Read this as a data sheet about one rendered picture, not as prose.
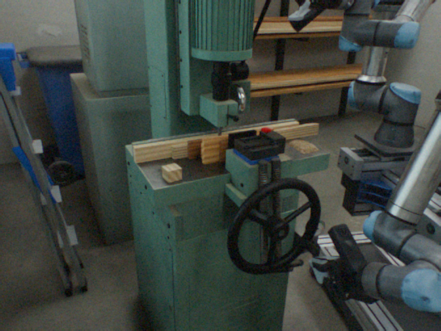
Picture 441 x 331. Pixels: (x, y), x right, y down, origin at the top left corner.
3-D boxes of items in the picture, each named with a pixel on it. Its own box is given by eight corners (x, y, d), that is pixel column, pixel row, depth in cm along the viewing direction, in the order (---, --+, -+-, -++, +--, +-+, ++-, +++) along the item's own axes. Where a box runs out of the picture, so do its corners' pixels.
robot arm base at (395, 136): (398, 133, 163) (403, 111, 159) (421, 146, 150) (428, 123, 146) (366, 135, 160) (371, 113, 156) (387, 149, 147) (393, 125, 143)
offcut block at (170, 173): (162, 177, 102) (161, 166, 101) (175, 174, 105) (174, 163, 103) (168, 182, 100) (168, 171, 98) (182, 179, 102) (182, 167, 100)
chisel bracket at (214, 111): (216, 132, 112) (217, 105, 108) (198, 119, 123) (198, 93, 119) (238, 129, 115) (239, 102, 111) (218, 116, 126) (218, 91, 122)
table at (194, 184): (165, 228, 91) (164, 207, 88) (133, 176, 115) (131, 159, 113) (349, 181, 116) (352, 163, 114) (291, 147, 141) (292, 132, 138)
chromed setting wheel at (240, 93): (239, 123, 128) (241, 87, 123) (223, 113, 138) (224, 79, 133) (247, 121, 130) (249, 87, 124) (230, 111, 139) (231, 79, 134)
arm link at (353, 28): (369, 54, 112) (377, 14, 108) (333, 50, 118) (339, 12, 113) (377, 51, 118) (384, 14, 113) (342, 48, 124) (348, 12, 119)
